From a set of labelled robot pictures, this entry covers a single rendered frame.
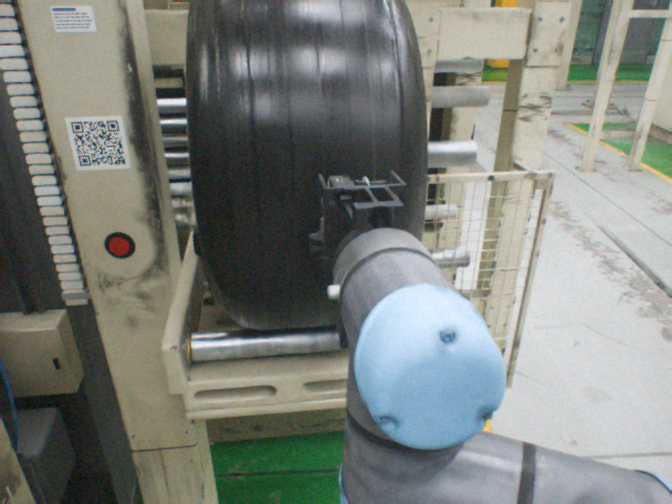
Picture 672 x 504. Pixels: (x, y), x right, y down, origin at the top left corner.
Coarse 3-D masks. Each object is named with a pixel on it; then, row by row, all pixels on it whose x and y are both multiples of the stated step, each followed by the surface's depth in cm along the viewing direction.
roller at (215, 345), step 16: (192, 336) 82; (208, 336) 82; (224, 336) 82; (240, 336) 82; (256, 336) 83; (272, 336) 83; (288, 336) 83; (304, 336) 83; (320, 336) 83; (336, 336) 84; (192, 352) 81; (208, 352) 81; (224, 352) 82; (240, 352) 82; (256, 352) 82; (272, 352) 83; (288, 352) 83; (304, 352) 84
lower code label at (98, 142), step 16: (80, 128) 71; (96, 128) 71; (112, 128) 71; (80, 144) 72; (96, 144) 72; (112, 144) 72; (80, 160) 73; (96, 160) 73; (112, 160) 74; (128, 160) 74
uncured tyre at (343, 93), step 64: (192, 0) 66; (256, 0) 60; (320, 0) 61; (384, 0) 63; (192, 64) 60; (256, 64) 57; (320, 64) 58; (384, 64) 59; (192, 128) 59; (256, 128) 57; (320, 128) 58; (384, 128) 58; (192, 192) 64; (256, 192) 58; (256, 256) 62; (256, 320) 72; (320, 320) 75
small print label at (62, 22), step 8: (56, 8) 64; (64, 8) 64; (72, 8) 64; (80, 8) 64; (88, 8) 64; (56, 16) 64; (64, 16) 65; (72, 16) 65; (80, 16) 65; (88, 16) 65; (56, 24) 65; (64, 24) 65; (72, 24) 65; (80, 24) 65; (88, 24) 65
